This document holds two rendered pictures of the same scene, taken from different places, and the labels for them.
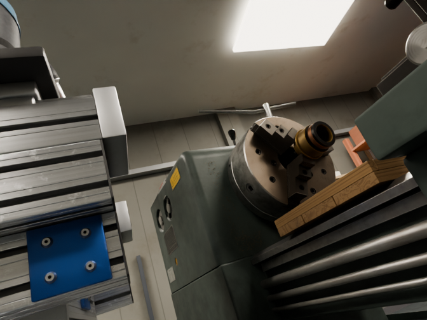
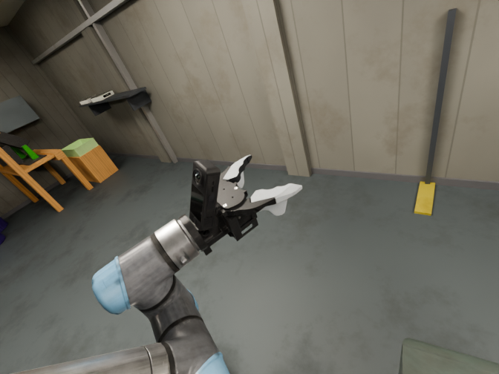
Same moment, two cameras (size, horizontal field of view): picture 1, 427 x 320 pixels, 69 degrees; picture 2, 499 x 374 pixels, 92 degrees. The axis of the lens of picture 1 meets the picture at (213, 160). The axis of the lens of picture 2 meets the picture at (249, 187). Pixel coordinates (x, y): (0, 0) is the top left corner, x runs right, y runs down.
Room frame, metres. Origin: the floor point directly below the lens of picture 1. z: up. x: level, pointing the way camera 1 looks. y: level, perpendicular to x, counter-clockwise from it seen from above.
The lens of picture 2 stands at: (1.18, 0.27, 1.83)
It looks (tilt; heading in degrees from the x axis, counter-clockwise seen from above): 34 degrees down; 67
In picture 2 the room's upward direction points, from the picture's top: 22 degrees counter-clockwise
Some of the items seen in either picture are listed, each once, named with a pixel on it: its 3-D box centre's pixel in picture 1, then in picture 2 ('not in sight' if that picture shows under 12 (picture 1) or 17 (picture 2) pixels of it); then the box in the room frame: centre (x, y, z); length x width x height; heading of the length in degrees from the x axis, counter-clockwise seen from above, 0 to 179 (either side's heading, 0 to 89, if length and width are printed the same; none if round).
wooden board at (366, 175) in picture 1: (374, 191); not in sight; (0.71, -0.32, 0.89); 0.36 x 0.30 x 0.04; 119
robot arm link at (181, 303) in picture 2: not in sight; (171, 309); (1.09, 0.60, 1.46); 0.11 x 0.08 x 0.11; 90
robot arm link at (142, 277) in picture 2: not in sight; (137, 273); (1.09, 0.62, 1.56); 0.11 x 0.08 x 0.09; 0
